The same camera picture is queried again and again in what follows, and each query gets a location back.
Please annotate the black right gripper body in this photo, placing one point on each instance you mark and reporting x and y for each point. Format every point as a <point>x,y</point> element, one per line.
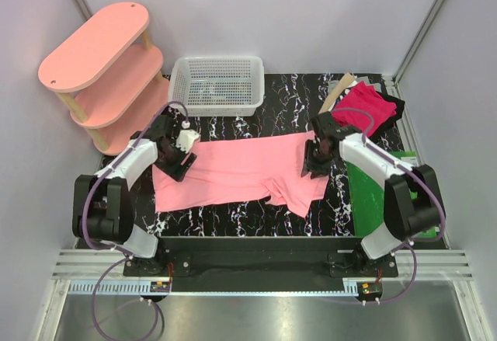
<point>315,159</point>

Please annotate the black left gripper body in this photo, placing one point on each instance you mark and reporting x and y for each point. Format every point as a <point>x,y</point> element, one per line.
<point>172,161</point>

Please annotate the light pink t-shirt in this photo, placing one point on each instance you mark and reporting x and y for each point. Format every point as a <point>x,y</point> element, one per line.
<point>242,170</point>

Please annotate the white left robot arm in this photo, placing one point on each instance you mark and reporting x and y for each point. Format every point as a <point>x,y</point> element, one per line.
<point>103,214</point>

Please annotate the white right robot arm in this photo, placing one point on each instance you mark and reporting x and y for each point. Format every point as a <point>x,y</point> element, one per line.
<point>412,199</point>

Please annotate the magenta folded t-shirt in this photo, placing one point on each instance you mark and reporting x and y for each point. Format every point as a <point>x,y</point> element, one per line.
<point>364,108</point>

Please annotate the green cutting mat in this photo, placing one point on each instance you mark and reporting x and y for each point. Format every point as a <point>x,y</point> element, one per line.
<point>367,201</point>

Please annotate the grey cloth piece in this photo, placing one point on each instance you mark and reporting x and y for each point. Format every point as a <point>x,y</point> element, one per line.
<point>335,84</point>

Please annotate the beige folded cloth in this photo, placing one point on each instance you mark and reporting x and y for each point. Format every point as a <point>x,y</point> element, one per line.
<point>336,91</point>

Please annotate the white plastic mesh basket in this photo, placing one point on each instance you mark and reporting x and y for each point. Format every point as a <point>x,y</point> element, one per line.
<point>218,86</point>

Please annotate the black folded t-shirt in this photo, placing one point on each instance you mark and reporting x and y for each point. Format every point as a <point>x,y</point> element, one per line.
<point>388,123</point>

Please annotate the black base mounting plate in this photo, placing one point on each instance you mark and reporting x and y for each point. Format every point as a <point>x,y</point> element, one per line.
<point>230,265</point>

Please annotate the pink three-tier wooden shelf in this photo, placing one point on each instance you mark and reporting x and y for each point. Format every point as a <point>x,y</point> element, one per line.
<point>108,73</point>

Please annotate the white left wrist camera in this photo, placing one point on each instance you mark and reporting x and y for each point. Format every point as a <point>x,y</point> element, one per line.
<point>187,137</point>

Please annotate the white slotted cable duct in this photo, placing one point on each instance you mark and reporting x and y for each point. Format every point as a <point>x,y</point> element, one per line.
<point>121,287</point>

